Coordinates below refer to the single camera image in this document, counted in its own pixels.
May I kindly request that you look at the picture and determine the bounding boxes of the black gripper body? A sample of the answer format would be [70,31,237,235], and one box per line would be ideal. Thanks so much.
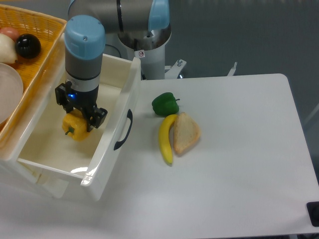
[65,81,99,111]

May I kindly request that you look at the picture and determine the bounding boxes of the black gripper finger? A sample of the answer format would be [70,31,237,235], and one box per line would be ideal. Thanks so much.
[55,83,73,114]
[86,105,108,132]

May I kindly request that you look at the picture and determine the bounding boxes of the yellow bell pepper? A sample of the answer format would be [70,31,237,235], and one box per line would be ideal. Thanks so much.
[62,109,90,141]

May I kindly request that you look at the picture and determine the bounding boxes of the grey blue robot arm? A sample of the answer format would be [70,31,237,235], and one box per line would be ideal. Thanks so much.
[55,0,170,132]

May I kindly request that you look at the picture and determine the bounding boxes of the open white upper drawer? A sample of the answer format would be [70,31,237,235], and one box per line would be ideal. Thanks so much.
[19,55,141,201]

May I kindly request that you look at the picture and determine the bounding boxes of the green bell pepper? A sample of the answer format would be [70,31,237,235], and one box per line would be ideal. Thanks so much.
[152,92,179,117]

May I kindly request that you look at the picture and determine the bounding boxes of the white drawer cabinet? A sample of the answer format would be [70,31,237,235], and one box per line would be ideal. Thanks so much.
[0,36,74,198]

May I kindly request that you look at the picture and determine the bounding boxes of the white bowl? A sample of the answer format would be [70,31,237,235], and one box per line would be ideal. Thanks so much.
[0,63,23,123]

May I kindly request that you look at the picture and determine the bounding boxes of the black round fruit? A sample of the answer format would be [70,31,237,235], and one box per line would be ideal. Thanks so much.
[15,34,41,59]

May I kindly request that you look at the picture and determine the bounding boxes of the orange woven basket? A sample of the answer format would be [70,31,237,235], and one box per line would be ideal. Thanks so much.
[0,4,66,143]

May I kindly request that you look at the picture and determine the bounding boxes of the yellow banana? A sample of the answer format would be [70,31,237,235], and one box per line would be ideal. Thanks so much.
[158,114,177,166]

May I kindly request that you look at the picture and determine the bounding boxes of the red apple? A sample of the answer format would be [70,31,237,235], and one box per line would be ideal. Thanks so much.
[0,27,20,41]

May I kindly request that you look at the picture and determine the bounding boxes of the slice of bread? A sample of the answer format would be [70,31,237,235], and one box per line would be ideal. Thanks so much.
[173,112,201,154]

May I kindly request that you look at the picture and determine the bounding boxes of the black object at table corner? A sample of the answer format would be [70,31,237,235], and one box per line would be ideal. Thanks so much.
[306,202,319,227]

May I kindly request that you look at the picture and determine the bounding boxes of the black drawer handle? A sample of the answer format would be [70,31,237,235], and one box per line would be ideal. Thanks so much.
[113,109,133,150]

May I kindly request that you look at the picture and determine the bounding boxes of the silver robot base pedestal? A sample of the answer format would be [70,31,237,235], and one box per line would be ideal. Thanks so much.
[118,25,171,80]

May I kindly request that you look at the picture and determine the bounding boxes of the metal table bracket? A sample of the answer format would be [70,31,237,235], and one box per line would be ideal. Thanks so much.
[164,59,187,79]

